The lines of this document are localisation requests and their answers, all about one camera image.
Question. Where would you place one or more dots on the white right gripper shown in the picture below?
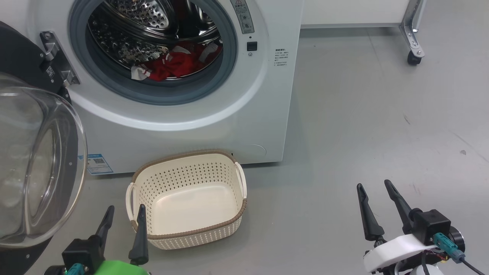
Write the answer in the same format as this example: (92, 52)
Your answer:
(393, 250)

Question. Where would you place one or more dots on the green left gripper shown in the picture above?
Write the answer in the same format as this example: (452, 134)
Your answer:
(122, 268)

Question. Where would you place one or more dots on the black round glass washer door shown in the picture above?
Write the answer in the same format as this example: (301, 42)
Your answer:
(38, 172)

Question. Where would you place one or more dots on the red and white garment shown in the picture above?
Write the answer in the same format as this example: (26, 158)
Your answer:
(172, 65)

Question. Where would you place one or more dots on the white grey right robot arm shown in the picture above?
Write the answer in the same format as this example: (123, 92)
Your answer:
(420, 270)

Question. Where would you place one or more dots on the cream perforated laundry basket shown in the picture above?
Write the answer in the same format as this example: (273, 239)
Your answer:
(191, 206)

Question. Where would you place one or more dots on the white front-load washing machine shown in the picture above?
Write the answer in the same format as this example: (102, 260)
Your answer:
(248, 114)

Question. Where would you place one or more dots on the perforated steel washer drum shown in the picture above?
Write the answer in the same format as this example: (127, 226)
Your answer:
(126, 46)

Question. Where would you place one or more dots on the metal door hinge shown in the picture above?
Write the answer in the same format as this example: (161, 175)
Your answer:
(57, 57)

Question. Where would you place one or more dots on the black door latch socket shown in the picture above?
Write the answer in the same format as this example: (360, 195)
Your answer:
(251, 46)

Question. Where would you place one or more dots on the blue energy label sticker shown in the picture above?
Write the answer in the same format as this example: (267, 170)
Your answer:
(100, 164)

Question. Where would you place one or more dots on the round white filter cover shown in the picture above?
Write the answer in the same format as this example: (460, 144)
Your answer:
(256, 149)

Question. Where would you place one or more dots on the black caster wheel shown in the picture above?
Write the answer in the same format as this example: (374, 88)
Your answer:
(413, 58)

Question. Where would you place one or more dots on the small printed text sticker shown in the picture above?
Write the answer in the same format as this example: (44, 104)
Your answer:
(281, 57)

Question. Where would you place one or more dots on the white cabinet panel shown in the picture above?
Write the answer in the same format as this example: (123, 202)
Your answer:
(351, 13)

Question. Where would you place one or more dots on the grey warning label strip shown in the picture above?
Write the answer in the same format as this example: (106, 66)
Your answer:
(242, 15)

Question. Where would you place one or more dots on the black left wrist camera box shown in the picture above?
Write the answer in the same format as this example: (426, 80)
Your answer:
(84, 252)

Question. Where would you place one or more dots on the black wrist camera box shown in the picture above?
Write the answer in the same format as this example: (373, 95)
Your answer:
(431, 225)
(84, 252)

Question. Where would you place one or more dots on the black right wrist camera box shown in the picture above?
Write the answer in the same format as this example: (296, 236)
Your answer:
(431, 225)

